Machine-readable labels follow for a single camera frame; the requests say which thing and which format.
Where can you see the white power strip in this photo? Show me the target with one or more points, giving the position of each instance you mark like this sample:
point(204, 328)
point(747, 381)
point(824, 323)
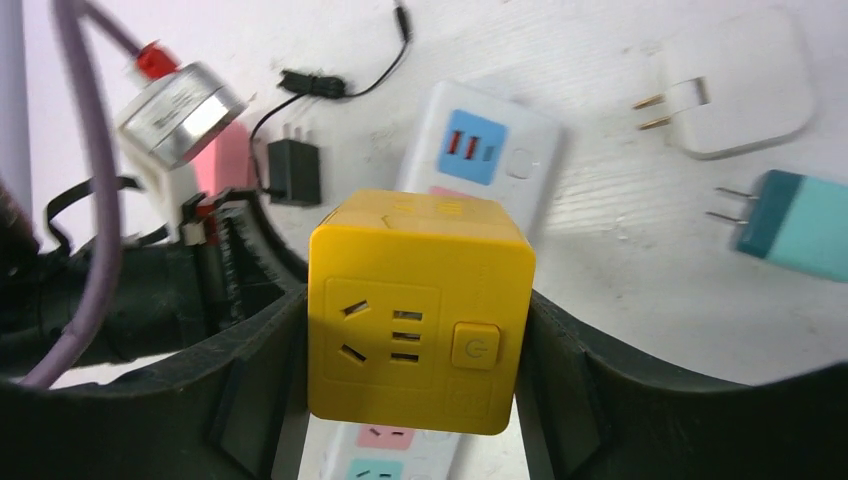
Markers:
point(467, 143)

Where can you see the black power adapter with cord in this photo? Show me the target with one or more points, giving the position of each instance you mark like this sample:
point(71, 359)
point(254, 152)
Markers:
point(292, 172)

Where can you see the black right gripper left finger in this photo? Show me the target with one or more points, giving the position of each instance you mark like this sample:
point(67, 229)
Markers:
point(230, 407)

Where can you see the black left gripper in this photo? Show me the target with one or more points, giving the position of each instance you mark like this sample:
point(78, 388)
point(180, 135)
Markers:
point(226, 265)

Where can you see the teal plug adapter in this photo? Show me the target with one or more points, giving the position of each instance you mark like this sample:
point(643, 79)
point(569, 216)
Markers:
point(794, 221)

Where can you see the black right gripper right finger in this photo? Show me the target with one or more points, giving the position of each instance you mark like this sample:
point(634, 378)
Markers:
point(593, 407)

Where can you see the pink triangular plug adapter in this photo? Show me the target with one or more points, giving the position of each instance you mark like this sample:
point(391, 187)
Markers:
point(225, 162)

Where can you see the white plug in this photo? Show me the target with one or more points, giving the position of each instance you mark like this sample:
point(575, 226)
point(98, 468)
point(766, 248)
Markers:
point(740, 85)

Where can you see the yellow plug adapter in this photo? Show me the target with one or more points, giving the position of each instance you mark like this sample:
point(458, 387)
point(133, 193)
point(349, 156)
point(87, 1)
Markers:
point(417, 308)

